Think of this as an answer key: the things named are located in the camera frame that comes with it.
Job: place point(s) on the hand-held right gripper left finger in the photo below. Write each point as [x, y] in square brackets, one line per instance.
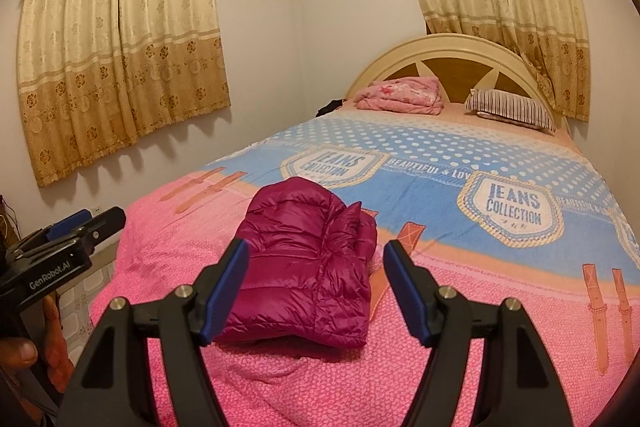
[227, 287]

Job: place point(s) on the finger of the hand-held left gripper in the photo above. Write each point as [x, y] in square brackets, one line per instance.
[107, 222]
[65, 224]

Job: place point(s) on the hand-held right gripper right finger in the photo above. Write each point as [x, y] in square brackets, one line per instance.
[407, 292]

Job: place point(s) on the magenta puffer jacket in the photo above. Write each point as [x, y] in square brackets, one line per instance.
[300, 257]

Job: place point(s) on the person's left hand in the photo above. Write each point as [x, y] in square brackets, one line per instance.
[20, 354]

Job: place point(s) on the pink and blue printed blanket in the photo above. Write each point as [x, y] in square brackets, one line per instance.
[475, 307]

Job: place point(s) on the wide beige floral curtain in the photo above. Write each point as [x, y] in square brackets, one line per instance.
[125, 47]

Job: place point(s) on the pink folded quilt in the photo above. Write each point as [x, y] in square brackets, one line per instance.
[400, 94]

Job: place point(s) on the dark cloth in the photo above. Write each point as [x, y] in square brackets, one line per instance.
[331, 108]

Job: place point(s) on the striped pillow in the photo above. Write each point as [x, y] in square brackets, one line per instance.
[515, 109]

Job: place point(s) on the cream wooden headboard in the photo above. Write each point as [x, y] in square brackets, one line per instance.
[450, 67]

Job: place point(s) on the white wall socket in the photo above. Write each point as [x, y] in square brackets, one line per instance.
[97, 210]

